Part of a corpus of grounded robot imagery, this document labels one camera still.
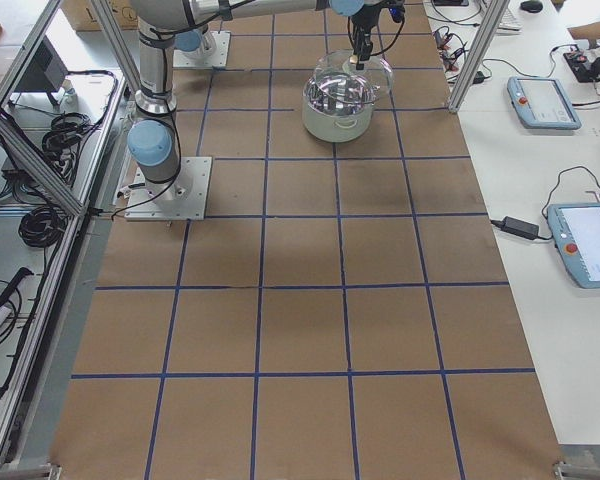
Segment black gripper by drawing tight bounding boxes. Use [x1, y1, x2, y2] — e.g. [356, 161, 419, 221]
[350, 13, 379, 70]

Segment glass pot lid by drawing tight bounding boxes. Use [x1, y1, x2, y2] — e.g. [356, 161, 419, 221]
[314, 49, 394, 100]

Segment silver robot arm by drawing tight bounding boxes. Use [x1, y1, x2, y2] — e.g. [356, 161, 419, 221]
[175, 30, 217, 58]
[127, 1, 406, 217]

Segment pale green steel pot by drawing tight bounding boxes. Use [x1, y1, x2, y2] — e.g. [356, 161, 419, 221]
[302, 73, 375, 143]

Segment far blue teach pendant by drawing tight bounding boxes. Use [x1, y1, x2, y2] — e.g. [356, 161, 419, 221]
[507, 77, 581, 131]

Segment blue teach pendant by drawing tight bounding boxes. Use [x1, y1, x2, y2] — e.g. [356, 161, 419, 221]
[547, 202, 600, 289]
[507, 77, 581, 131]

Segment black power adapter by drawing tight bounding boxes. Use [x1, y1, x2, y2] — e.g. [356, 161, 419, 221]
[501, 216, 539, 240]

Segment brown paper table mat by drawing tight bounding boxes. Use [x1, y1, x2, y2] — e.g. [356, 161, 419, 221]
[50, 1, 560, 479]

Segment cardboard box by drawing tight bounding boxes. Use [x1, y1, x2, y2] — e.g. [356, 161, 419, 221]
[60, 0, 137, 32]

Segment near blue teach pendant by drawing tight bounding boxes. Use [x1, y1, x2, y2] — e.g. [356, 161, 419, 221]
[547, 202, 600, 289]

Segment black box device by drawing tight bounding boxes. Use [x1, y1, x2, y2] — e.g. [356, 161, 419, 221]
[14, 36, 68, 107]

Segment aluminium frame post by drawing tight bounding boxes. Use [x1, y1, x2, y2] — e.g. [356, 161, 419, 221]
[448, 0, 509, 113]

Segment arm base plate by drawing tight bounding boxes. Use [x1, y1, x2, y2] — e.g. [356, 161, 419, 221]
[123, 157, 212, 221]
[173, 30, 231, 70]

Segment coiled black cables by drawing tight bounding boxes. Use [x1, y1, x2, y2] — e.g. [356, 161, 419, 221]
[18, 205, 64, 250]

